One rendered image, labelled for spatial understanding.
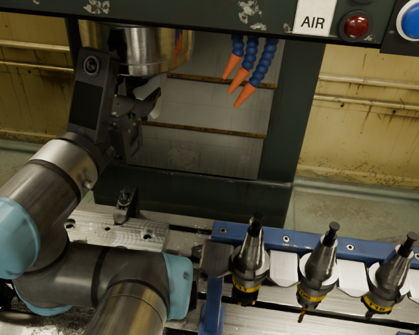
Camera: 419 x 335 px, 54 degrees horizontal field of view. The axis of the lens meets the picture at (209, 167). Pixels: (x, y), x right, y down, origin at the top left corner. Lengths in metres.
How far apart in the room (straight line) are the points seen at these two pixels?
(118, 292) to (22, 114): 1.56
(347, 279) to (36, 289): 0.46
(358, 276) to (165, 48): 0.46
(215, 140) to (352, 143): 0.68
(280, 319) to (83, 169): 0.66
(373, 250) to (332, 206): 1.02
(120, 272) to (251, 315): 0.56
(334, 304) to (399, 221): 0.81
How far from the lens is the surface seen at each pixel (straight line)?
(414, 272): 0.77
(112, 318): 0.42
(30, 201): 0.46
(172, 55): 0.57
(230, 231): 0.72
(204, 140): 1.24
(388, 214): 1.83
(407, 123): 1.72
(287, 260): 0.71
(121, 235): 1.03
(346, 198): 1.83
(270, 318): 1.01
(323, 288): 0.69
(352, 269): 0.73
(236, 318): 1.00
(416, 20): 0.38
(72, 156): 0.49
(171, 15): 0.38
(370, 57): 1.55
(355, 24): 0.37
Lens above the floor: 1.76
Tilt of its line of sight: 40 degrees down
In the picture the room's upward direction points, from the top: 4 degrees clockwise
